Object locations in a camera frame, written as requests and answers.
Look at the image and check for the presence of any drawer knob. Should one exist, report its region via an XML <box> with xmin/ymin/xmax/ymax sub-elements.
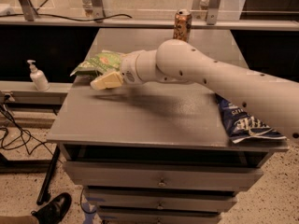
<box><xmin>157</xmin><ymin>203</ymin><xmax>164</xmax><ymax>210</ymax></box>
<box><xmin>158</xmin><ymin>179</ymin><xmax>166</xmax><ymax>188</ymax></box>

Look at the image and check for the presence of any blue salt vinegar chip bag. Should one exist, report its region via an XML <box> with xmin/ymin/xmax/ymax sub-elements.
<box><xmin>215</xmin><ymin>94</ymin><xmax>286</xmax><ymax>144</ymax></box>

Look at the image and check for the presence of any black leather shoe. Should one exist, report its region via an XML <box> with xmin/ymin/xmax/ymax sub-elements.
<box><xmin>32</xmin><ymin>192</ymin><xmax>72</xmax><ymax>224</ymax></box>

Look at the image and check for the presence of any white pump sanitizer bottle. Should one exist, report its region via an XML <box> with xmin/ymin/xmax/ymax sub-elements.
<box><xmin>27</xmin><ymin>60</ymin><xmax>50</xmax><ymax>91</ymax></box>

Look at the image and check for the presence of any top drawer knob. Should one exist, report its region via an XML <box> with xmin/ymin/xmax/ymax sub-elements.
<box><xmin>158</xmin><ymin>179</ymin><xmax>166</xmax><ymax>188</ymax></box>

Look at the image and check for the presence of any black metal stand leg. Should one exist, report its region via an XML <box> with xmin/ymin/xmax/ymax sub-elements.
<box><xmin>36</xmin><ymin>147</ymin><xmax>60</xmax><ymax>205</ymax></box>

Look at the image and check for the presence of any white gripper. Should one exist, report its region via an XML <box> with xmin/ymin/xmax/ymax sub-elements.
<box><xmin>91</xmin><ymin>50</ymin><xmax>143</xmax><ymax>91</ymax></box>

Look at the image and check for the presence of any black cable on ledge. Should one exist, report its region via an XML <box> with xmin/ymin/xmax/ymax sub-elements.
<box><xmin>0</xmin><ymin>12</ymin><xmax>134</xmax><ymax>22</ymax></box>

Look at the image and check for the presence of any orange soda can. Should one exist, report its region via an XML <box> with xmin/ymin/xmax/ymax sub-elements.
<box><xmin>173</xmin><ymin>9</ymin><xmax>192</xmax><ymax>42</ymax></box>

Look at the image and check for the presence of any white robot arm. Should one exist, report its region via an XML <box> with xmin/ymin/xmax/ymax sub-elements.
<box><xmin>91</xmin><ymin>39</ymin><xmax>299</xmax><ymax>141</ymax></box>

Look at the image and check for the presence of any grey drawer cabinet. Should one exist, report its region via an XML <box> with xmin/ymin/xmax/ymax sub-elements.
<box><xmin>46</xmin><ymin>27</ymin><xmax>290</xmax><ymax>224</ymax></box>

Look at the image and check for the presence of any green jalapeno chip bag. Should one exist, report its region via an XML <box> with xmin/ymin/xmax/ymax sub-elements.
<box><xmin>70</xmin><ymin>50</ymin><xmax>124</xmax><ymax>77</ymax></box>

